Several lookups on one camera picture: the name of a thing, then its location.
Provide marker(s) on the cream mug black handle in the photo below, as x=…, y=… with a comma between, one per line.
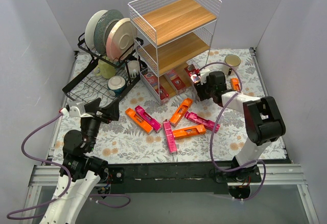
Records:
x=230, y=64

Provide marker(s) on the black wire dish rack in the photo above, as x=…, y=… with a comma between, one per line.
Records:
x=87, y=86

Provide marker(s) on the grey green patterned plate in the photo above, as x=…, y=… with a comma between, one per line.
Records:
x=103, y=27

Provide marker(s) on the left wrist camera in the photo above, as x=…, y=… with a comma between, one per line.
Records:
x=73, y=109

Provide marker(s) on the orange toothpaste box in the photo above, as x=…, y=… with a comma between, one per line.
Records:
x=145, y=126
x=189, y=132
x=235, y=84
x=180, y=111

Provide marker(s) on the white upside-down cup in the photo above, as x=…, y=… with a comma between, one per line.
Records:
x=133, y=68

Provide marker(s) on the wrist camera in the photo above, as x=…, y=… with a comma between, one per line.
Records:
x=203, y=74
x=73, y=109

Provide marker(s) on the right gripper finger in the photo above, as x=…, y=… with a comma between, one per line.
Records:
x=202, y=95
x=198, y=87

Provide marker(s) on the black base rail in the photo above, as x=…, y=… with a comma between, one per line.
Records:
x=170, y=178

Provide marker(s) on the floral patterned table mat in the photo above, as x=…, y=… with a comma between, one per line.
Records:
x=123, y=141

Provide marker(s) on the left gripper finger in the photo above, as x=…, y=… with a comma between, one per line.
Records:
x=112, y=109
x=92, y=107

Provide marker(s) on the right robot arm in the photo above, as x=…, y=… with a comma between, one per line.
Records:
x=263, y=121

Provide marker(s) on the pale yellow mug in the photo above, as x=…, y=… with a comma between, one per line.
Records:
x=105, y=70

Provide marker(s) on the white and teal bowl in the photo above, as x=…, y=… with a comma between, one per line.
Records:
x=116, y=85

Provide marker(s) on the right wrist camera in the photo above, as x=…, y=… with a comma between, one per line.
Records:
x=203, y=74

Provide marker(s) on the white wire three-tier shelf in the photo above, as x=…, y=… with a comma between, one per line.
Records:
x=176, y=32

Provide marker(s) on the cream white plate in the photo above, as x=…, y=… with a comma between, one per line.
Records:
x=90, y=28

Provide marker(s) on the red 3D toothpaste box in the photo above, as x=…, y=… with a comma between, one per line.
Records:
x=191, y=71
x=175, y=81
x=156, y=87

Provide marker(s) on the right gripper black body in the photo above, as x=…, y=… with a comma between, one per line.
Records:
x=204, y=88

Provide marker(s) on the pink and cream plate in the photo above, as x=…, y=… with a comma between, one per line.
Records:
x=120, y=40

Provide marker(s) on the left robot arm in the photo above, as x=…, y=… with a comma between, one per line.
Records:
x=79, y=172

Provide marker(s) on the magenta toothpaste box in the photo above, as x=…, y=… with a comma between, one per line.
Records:
x=169, y=137
x=208, y=124
x=150, y=120

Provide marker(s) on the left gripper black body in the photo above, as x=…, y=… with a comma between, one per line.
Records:
x=101, y=114

